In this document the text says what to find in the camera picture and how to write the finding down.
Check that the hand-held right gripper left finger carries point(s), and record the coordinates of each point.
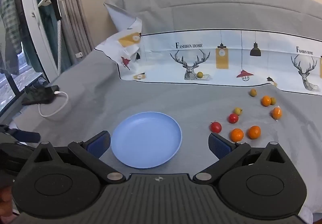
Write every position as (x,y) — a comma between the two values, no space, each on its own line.
(99,142)

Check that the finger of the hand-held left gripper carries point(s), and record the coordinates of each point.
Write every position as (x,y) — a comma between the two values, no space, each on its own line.
(27,136)

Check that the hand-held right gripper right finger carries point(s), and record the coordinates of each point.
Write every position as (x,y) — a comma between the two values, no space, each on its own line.
(218,147)

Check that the red tomato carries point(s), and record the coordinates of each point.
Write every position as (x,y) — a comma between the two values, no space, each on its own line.
(233,118)
(215,127)

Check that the yellow-green jujube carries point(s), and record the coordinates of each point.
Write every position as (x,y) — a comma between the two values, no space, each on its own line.
(273,100)
(238,111)
(253,92)
(199,74)

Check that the blue plate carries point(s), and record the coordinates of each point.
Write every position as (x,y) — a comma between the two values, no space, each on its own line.
(146,141)

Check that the plastic-wrapped orange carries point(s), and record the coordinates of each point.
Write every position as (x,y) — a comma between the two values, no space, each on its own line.
(276,113)

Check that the black phone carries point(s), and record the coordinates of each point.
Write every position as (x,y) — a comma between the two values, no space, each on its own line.
(37,95)

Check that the deer printed bed sheet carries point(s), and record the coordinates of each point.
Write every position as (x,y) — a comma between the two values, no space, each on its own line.
(163,63)

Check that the plaid shirt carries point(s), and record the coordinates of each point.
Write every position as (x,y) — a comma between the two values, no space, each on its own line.
(10,25)

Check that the grey curtain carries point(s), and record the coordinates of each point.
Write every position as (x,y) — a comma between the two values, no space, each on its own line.
(75,25)

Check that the printed pillow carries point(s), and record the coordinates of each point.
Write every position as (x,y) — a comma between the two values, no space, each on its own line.
(120,16)

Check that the small white wall fixture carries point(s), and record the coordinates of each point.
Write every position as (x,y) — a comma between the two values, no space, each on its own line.
(79,54)

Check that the white window frame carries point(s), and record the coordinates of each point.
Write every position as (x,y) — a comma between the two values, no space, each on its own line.
(32,30)

